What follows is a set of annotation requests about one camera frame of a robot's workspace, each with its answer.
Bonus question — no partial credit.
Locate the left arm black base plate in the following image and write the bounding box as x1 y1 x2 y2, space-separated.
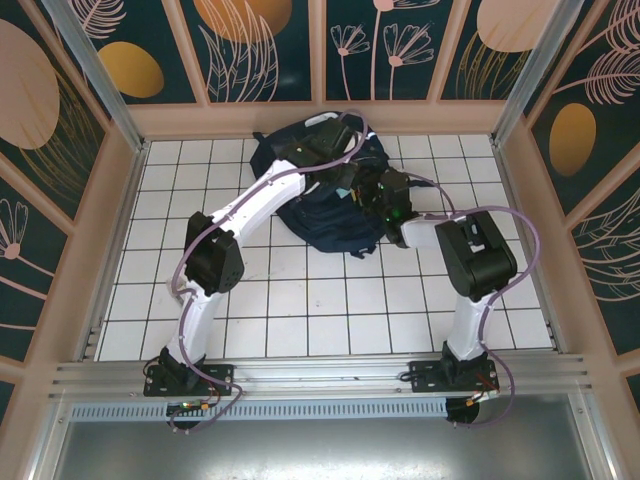
143 362 236 399

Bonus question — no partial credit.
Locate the grey slotted cable duct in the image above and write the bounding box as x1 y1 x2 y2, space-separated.
69 399 451 421

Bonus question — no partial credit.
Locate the aluminium corner post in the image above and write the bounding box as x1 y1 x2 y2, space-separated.
492 0 584 149
42 0 151 151

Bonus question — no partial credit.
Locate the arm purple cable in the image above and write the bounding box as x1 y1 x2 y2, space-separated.
404 172 542 430
171 108 371 434

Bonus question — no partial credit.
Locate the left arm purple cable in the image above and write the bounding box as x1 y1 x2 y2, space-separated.
171 108 371 434

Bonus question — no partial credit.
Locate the small circuit board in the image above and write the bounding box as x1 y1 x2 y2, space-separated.
167 400 211 416

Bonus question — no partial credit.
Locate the navy blue backpack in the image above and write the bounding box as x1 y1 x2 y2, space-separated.
248 112 416 260

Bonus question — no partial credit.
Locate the long aluminium mounting rail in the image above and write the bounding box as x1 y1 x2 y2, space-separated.
49 353 591 399

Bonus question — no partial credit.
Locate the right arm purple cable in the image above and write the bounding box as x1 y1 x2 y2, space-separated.
404 172 542 430

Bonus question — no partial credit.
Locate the grey metal sheet panel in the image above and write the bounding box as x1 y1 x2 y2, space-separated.
49 418 601 480

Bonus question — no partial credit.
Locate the aluminium side rail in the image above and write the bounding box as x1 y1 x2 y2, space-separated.
74 139 151 364

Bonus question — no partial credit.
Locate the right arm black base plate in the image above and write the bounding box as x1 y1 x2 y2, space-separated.
408 357 500 396

